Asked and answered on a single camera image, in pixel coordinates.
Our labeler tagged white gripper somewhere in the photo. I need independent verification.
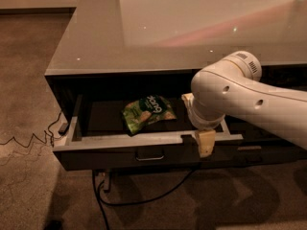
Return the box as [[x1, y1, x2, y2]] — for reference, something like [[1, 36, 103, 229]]
[[181, 93, 224, 158]]

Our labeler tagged dark drawer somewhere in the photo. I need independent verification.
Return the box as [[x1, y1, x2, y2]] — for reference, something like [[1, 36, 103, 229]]
[[53, 96, 243, 171], [201, 146, 307, 169], [226, 118, 287, 143]]

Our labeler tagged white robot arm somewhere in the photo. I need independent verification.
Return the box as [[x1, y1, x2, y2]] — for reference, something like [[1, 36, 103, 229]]
[[182, 51, 307, 150]]

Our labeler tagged green chip bag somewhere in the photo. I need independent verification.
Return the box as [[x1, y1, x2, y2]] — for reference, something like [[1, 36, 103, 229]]
[[122, 95, 177, 135]]

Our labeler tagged grey counter cabinet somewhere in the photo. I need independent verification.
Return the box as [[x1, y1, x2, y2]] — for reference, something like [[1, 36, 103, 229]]
[[43, 0, 307, 194]]

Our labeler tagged thick black floor cable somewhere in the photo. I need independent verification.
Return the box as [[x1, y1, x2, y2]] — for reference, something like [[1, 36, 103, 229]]
[[91, 168, 198, 230]]

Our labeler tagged thin tangled floor wire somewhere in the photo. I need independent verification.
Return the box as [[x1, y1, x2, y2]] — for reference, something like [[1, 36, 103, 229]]
[[0, 110, 68, 151]]

